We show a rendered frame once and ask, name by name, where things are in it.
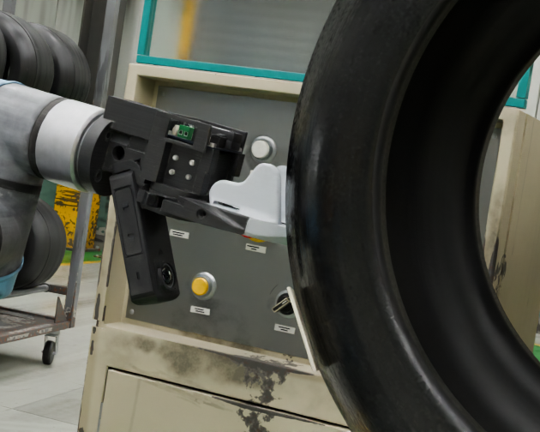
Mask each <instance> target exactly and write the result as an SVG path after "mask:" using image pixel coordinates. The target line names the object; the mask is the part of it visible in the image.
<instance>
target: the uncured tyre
mask: <svg viewBox="0 0 540 432"><path fill-rule="evenodd" d="M539 56H540V0H337V1H336V3H335V4H334V6H333V8H332V10H331V12H330V14H329V16H328V18H327V21H326V23H325V25H324V27H323V28H322V31H321V34H320V37H319V38H318V40H317V43H316V45H315V48H314V51H313V54H312V56H311V58H310V61H309V66H308V68H307V71H306V74H305V76H304V79H303V84H302V87H301V91H300V94H299V97H298V101H297V108H296V111H295V115H294V119H293V124H292V129H291V138H290V145H289V151H288V159H287V166H286V179H285V228H286V240H287V248H288V256H289V262H290V269H291V278H292V283H293V287H294V292H295V294H296V297H297V302H298V305H299V308H300V310H301V314H302V317H303V321H304V324H305V326H306V330H307V333H308V336H309V340H310V344H311V346H312V349H313V352H314V354H315V360H316V362H317V365H318V368H319V370H320V372H321V376H322V378H323V380H324V382H325V383H326V386H327V389H328V391H329V392H330V394H331V396H332V398H333V401H334V403H335V404H336V406H337V407H338V409H339V412H340V414H341V415H342V417H343V418H344V420H345V422H346V424H347V425H348V427H349V428H350V430H351V432H540V362H539V360H538V359H537V358H536V357H535V356H534V355H533V353H532V352H531V351H530V350H529V348H528V347H527V346H526V344H525V343H524V341H523V340H522V339H521V338H520V336H519V335H518V333H517V332H516V330H515V329H514V327H513V325H512V323H511V322H510V320H509V319H508V318H507V315H506V313H505V311H504V309H503V308H502V306H501V303H500V301H499V299H498V296H497V295H496V293H495V289H494V286H493V284H492V282H491V279H490V276H489V271H488V268H487V265H486V261H485V258H484V253H483V246H482V240H481V233H480V223H479V195H480V185H481V178H482V172H483V164H484V160H485V156H486V152H487V149H488V146H489V141H490V138H491V136H492V134H493V131H494V128H495V125H496V123H497V120H498V118H499V116H500V114H501V112H502V110H503V108H504V106H505V104H506V102H507V100H508V99H509V97H510V95H511V93H512V92H513V90H514V88H515V87H516V86H517V84H518V83H519V81H520V79H521V78H522V77H523V75H524V74H525V72H526V71H527V70H528V68H530V66H531V65H532V64H533V63H534V62H535V61H536V60H537V58H538V57H539Z"/></svg>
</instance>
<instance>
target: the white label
mask: <svg viewBox="0 0 540 432"><path fill-rule="evenodd" d="M287 291H288V295H289V298H290V300H291V305H292V308H293V311H294V314H295V316H296V319H297V324H298V327H299V330H300V333H301V335H302V339H303V343H304V346H305V349H306V352H307V355H308V358H309V362H310V366H311V368H312V370H313V372H315V371H317V370H319V368H318V365H317V362H316V360H315V354H314V352H313V349H312V346H311V344H310V340H309V336H308V333H307V330H306V326H305V324H304V321H303V317H302V314H301V310H300V308H299V305H298V302H297V297H296V294H295V292H294V290H293V289H292V288H290V287H287Z"/></svg>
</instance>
